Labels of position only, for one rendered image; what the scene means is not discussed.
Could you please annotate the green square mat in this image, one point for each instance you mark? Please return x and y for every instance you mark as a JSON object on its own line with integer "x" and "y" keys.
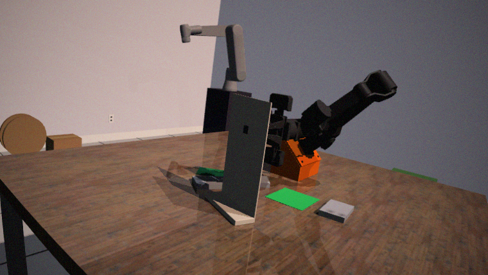
{"x": 292, "y": 198}

